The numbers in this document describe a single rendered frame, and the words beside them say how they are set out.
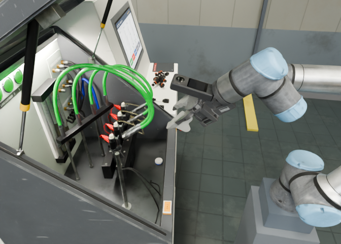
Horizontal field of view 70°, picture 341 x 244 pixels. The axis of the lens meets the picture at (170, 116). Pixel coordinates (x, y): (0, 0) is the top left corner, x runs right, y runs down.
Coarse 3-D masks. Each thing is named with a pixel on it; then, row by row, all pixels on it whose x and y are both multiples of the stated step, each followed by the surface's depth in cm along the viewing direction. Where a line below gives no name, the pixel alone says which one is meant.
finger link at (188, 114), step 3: (192, 108) 66; (186, 111) 67; (189, 111) 66; (192, 111) 65; (186, 114) 66; (189, 114) 66; (192, 114) 66; (180, 117) 68; (183, 117) 67; (186, 117) 66; (189, 117) 66; (177, 120) 69; (180, 120) 68; (183, 120) 67; (186, 120) 67; (177, 123) 69; (180, 123) 69
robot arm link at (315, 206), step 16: (304, 176) 81; (320, 176) 76; (336, 176) 71; (304, 192) 77; (320, 192) 73; (336, 192) 71; (304, 208) 74; (320, 208) 72; (336, 208) 71; (320, 224) 76; (336, 224) 74
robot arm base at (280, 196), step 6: (276, 180) 100; (270, 186) 102; (276, 186) 97; (282, 186) 93; (270, 192) 99; (276, 192) 96; (282, 192) 94; (288, 192) 92; (276, 198) 96; (282, 198) 95; (288, 198) 92; (276, 204) 97; (282, 204) 94; (288, 204) 93; (294, 204) 92; (288, 210) 94; (294, 210) 93
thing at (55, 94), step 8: (80, 64) 81; (88, 64) 81; (96, 64) 81; (64, 72) 82; (112, 72) 82; (56, 80) 85; (128, 80) 83; (56, 88) 87; (56, 96) 89; (56, 104) 91; (152, 104) 89; (56, 112) 93; (152, 112) 90
